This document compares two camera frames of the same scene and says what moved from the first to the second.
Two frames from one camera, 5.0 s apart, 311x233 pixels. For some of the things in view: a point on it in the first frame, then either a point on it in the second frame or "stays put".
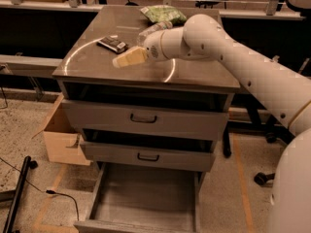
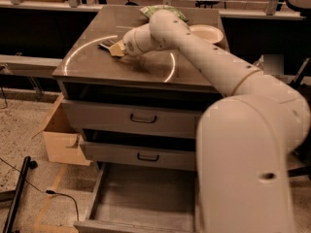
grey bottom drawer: x=145 y=201 stays put
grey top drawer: x=120 y=118 stays put
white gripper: x=153 y=48 → x=130 y=45
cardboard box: x=62 y=140 stays put
